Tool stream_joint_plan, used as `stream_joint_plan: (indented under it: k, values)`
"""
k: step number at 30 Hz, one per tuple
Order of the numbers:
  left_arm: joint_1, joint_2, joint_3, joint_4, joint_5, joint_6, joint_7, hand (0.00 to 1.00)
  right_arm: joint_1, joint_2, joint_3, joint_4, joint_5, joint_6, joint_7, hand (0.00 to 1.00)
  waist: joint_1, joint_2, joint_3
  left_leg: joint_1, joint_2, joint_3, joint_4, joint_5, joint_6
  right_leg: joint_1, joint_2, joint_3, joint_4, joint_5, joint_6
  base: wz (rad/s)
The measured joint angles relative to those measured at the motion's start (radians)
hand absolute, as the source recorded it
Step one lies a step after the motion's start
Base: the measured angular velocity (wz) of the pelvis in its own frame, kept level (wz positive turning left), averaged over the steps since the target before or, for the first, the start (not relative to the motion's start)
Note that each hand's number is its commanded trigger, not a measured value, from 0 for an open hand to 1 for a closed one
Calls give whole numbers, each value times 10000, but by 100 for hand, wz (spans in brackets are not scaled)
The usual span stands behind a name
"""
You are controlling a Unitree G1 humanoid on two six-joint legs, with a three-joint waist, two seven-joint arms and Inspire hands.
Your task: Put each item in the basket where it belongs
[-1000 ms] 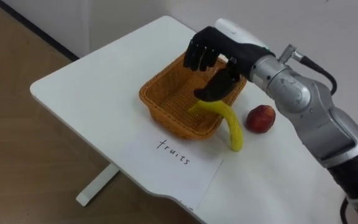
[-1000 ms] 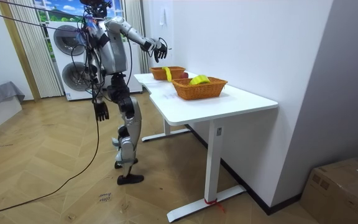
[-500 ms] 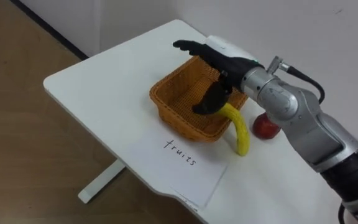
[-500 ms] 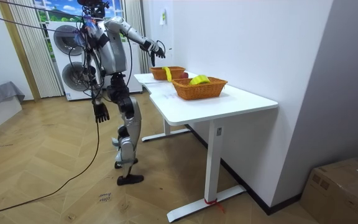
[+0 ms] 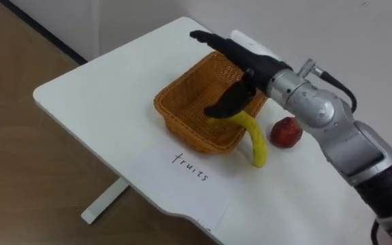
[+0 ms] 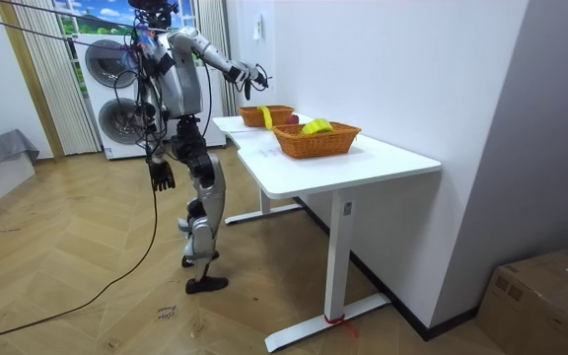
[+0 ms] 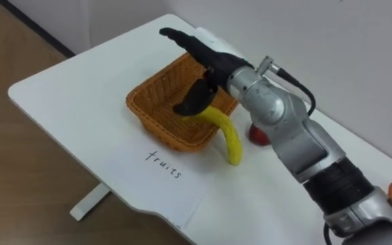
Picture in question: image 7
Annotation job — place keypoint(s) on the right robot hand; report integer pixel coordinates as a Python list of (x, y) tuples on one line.
[(213, 61)]

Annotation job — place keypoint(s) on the white desk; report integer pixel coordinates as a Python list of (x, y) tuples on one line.
[(114, 102)]

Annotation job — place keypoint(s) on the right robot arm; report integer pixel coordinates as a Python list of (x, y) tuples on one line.
[(294, 132)]

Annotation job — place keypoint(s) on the yellow banana soft toy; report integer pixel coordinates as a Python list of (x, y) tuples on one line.
[(228, 131)]

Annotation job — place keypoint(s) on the white paper sheet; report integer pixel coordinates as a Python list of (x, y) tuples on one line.
[(155, 170)]

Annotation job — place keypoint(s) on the red apple soft toy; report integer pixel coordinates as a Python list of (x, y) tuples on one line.
[(257, 136)]

